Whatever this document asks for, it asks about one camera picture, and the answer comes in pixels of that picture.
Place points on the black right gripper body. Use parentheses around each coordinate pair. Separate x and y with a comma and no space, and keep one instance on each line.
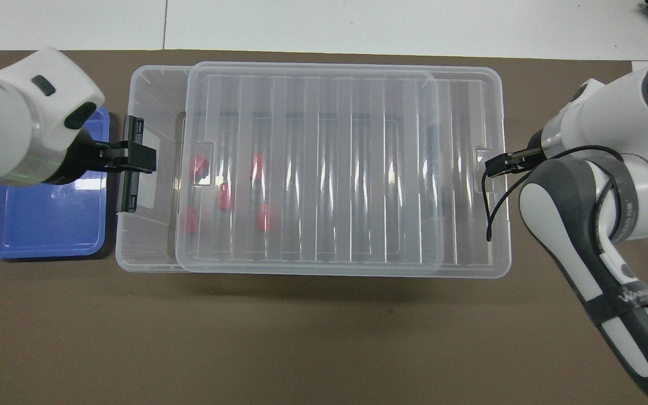
(536,146)

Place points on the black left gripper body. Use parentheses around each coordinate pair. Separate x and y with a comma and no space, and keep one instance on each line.
(85,160)

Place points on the black box latch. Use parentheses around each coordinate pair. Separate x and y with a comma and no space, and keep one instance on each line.
(129,191)

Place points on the red block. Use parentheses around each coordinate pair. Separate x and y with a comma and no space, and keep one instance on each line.
(191,219)
(264,217)
(256,166)
(224,197)
(199,167)

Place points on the clear ribbed box lid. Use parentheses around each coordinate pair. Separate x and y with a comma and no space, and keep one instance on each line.
(358,169)

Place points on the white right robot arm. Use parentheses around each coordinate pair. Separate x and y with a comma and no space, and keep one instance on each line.
(611,112)

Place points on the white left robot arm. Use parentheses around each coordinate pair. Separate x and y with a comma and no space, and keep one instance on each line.
(14,112)

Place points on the blue plastic tray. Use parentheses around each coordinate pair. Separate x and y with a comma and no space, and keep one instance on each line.
(48,219)

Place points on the clear plastic storage box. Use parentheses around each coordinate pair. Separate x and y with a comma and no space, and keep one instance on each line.
(155,236)

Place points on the brown table mat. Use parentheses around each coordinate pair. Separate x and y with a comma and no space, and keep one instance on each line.
(301,337)

